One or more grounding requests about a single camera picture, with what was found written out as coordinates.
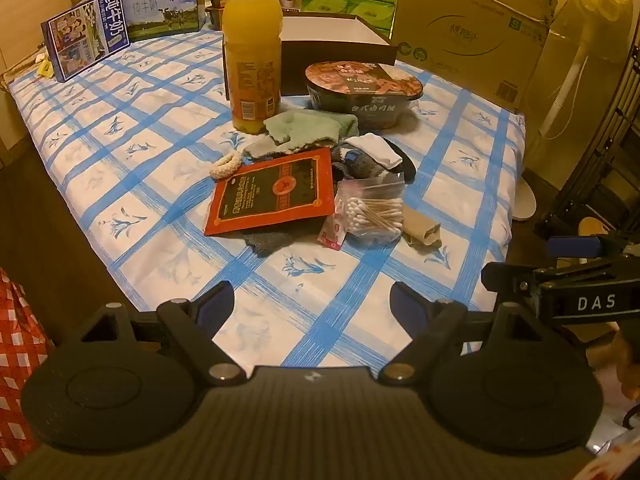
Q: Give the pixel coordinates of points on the instant meal bowl, printed lid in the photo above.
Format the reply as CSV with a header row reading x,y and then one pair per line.
x,y
360,87

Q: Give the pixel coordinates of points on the white sock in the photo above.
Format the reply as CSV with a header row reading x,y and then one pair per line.
x,y
375,147

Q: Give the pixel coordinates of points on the red black packet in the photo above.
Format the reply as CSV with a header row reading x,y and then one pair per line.
x,y
270,190

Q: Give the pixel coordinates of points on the blue checked tablecloth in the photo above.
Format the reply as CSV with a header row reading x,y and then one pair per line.
x,y
150,135

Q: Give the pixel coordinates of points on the beige hair scrunchie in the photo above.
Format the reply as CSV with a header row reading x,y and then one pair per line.
x,y
226,166

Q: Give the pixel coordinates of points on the black round pad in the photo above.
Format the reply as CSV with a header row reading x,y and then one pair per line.
x,y
408,167

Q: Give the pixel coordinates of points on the white standing fan, plastic cover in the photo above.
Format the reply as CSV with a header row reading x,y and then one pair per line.
x,y
567,85

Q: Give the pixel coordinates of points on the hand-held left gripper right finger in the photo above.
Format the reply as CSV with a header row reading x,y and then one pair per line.
x,y
406,305

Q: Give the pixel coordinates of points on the black metal rack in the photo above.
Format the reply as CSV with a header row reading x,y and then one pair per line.
x,y
615,125

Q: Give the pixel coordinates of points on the grey blue patterned sock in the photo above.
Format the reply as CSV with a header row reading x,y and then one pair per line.
x,y
356,165

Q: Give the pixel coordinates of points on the light green fluffy sock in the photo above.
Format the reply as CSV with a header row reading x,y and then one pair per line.
x,y
310,127

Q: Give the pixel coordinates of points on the blue milk carton box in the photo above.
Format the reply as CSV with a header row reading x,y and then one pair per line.
x,y
85,35

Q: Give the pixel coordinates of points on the small yellow item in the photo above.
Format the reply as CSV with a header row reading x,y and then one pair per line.
x,y
45,67

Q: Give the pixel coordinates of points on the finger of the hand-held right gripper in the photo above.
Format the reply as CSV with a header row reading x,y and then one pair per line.
x,y
507,282
572,246

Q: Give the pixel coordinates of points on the red white patterned bag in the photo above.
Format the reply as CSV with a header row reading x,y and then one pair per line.
x,y
20,360

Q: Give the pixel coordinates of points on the milk box with cow picture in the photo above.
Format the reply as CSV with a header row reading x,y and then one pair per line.
x,y
162,7

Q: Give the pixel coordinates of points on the large brown cardboard box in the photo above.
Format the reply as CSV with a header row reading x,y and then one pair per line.
x,y
470,30

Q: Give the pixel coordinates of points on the clear bag of cotton swabs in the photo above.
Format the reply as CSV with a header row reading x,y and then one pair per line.
x,y
372,210

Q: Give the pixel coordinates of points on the pink white sachet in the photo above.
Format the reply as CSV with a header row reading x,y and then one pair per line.
x,y
332,232

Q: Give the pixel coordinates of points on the orange juice bottle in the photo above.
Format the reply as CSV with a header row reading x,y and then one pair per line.
x,y
250,60

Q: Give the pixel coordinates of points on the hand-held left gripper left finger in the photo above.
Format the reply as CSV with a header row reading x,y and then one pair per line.
x,y
216,306

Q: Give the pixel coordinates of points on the beige stocking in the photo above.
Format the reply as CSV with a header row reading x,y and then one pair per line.
x,y
420,225

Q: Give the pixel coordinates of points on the grey fluffy sock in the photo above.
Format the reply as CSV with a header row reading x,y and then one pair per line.
x,y
270,242

